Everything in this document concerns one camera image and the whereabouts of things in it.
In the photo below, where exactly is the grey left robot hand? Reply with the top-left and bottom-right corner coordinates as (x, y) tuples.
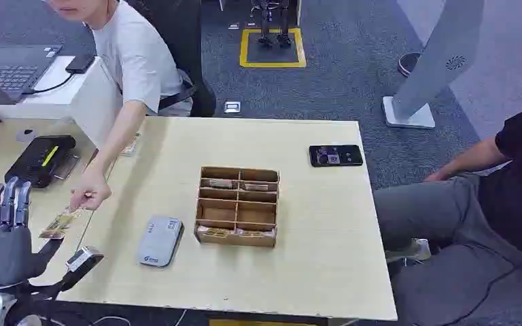
(0, 176), (64, 290)

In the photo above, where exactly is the person's hand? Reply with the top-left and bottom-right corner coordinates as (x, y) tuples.
(69, 172), (113, 213)

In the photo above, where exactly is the clear plastic holder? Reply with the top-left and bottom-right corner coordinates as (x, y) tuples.
(52, 153), (82, 181)

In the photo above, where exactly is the black device with yellow stripe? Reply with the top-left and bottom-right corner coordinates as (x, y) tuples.
(3, 134), (77, 189)

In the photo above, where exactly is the white side desk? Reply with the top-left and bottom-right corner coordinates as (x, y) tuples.
(0, 55), (124, 149)

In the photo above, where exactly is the black power adapter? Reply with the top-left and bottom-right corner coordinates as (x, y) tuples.
(65, 53), (97, 75)

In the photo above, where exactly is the person in white shirt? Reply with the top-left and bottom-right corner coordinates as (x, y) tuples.
(43, 0), (195, 213)

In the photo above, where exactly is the grey laptop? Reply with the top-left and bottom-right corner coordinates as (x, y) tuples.
(0, 43), (64, 106)

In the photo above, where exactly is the wooden card box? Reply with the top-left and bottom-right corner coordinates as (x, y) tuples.
(193, 166), (281, 249)

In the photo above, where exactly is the black office chair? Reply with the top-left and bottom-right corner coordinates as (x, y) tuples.
(124, 0), (218, 119)

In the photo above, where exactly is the yellow floor tape square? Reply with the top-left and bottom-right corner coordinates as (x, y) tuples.
(239, 27), (308, 69)

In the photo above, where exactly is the black smartphone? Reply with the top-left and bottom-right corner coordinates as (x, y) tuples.
(308, 144), (364, 168)

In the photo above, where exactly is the person's white shoe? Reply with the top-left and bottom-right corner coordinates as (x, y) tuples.
(384, 238), (432, 265)

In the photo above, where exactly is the black round base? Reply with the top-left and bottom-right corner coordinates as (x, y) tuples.
(396, 52), (423, 78)

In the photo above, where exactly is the person in dark shirt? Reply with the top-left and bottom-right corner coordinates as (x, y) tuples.
(372, 95), (522, 326)

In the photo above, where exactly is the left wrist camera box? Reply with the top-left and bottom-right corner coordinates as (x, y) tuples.
(65, 246), (105, 275)

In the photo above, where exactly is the white cable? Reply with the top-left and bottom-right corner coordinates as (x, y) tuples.
(37, 308), (188, 326)

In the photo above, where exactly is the white stand with grey post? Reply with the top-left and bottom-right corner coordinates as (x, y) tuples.
(381, 0), (486, 130)

